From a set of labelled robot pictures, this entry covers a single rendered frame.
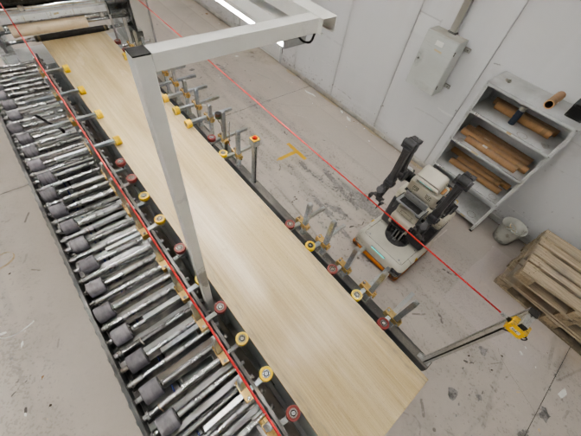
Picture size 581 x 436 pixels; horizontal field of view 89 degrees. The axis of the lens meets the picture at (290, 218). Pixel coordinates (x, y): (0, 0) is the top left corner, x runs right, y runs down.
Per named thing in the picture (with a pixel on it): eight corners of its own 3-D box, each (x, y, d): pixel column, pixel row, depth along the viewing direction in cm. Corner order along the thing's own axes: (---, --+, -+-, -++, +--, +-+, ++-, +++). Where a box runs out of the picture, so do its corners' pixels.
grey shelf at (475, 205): (431, 175, 433) (506, 70, 309) (487, 215, 397) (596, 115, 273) (414, 188, 413) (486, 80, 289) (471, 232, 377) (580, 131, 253)
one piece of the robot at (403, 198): (399, 201, 272) (409, 184, 254) (423, 221, 261) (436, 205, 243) (388, 208, 264) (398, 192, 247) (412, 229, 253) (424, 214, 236)
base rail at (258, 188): (131, 53, 418) (130, 45, 410) (427, 364, 215) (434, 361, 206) (126, 54, 415) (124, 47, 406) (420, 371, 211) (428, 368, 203)
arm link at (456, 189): (475, 182, 187) (461, 171, 192) (471, 185, 185) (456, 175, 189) (439, 222, 221) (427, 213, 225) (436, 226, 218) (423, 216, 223)
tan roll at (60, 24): (127, 17, 402) (124, 7, 392) (131, 22, 397) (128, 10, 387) (1, 37, 337) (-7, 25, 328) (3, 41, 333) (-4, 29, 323)
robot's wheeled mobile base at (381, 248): (386, 215, 371) (393, 203, 352) (427, 251, 346) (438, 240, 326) (349, 242, 341) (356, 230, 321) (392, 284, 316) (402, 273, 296)
